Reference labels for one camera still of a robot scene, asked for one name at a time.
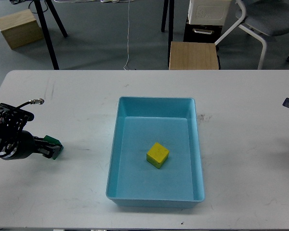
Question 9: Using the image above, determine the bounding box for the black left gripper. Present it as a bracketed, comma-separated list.
[13, 131, 63, 160]

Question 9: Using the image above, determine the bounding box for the black drawer cabinet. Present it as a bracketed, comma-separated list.
[183, 19, 223, 43]

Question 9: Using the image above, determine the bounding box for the light blue plastic box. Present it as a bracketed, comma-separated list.
[106, 97, 205, 208]

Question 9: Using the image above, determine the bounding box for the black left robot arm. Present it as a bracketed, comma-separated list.
[0, 99, 64, 160]

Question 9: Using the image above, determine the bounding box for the yellow wooden block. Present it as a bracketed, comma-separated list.
[146, 142, 170, 169]

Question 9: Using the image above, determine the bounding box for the wooden box far left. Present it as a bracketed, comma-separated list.
[0, 9, 44, 50]

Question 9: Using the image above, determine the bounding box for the white air purifier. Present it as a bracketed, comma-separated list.
[187, 0, 231, 26]

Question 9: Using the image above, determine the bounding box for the black stand legs centre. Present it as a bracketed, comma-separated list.
[160, 0, 175, 66]

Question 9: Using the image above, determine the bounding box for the thin white hanging cable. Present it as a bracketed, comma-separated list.
[123, 0, 131, 71]

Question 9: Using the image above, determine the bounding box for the grey white office chair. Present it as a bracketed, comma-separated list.
[214, 0, 289, 70]

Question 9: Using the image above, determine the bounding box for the green wooden block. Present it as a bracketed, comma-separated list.
[43, 135, 64, 149]

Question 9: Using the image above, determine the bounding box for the black tripod legs left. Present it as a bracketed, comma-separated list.
[33, 0, 68, 70]

